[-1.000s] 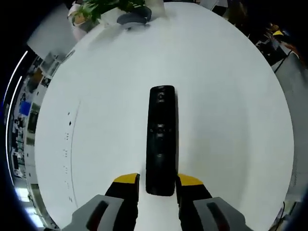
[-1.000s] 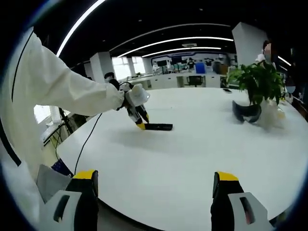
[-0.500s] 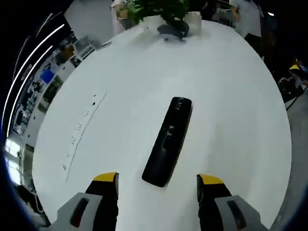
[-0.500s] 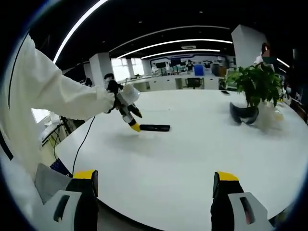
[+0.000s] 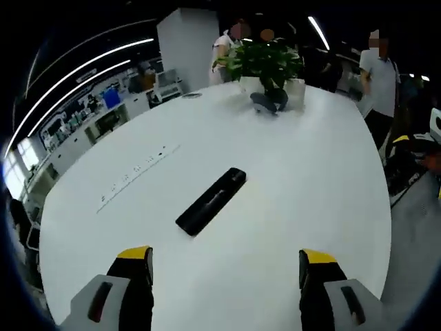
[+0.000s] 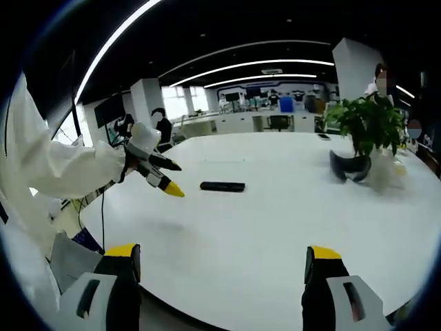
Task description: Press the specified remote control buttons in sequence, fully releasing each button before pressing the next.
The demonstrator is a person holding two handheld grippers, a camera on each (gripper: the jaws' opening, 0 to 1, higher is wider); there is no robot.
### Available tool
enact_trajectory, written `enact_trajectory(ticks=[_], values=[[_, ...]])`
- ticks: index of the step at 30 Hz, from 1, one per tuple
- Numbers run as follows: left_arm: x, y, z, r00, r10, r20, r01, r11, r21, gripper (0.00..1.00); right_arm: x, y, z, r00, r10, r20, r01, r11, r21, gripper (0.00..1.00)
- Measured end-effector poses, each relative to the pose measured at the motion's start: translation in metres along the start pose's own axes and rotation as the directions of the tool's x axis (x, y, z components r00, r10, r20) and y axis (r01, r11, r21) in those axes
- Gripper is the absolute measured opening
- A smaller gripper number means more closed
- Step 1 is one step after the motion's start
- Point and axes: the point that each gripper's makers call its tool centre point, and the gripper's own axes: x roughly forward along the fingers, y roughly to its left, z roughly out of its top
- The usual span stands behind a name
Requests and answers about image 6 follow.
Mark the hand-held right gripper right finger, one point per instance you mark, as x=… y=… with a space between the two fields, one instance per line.
x=330 y=296

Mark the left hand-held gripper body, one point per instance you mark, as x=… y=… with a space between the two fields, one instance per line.
x=144 y=139

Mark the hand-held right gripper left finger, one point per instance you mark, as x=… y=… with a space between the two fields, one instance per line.
x=103 y=296

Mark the black remote control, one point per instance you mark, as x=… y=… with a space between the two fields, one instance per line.
x=222 y=186

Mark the grey mesh chair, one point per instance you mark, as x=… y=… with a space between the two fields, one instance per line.
x=72 y=262

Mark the blue patterned cloth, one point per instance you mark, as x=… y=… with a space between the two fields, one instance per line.
x=87 y=241

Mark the black tripod stand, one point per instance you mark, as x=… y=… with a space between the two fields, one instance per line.
x=76 y=110

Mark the white counter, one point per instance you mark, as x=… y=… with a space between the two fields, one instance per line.
x=234 y=122

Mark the person's white clothing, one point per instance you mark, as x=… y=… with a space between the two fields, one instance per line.
x=24 y=248

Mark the long ceiling strip light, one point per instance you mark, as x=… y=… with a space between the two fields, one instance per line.
x=110 y=41

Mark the black office chair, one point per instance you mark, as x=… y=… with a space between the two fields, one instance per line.
x=279 y=123

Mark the black headset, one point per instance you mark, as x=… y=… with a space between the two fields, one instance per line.
x=348 y=167

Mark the blue box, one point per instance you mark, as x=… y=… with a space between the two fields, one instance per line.
x=287 y=104

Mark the clear glass vase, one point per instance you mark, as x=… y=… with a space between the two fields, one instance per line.
x=387 y=172

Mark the dark smartphone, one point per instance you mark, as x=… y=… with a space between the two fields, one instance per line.
x=324 y=136

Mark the green potted plant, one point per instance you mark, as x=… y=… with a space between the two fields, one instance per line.
x=372 y=122

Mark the black wall screen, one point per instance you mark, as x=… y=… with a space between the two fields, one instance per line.
x=109 y=110

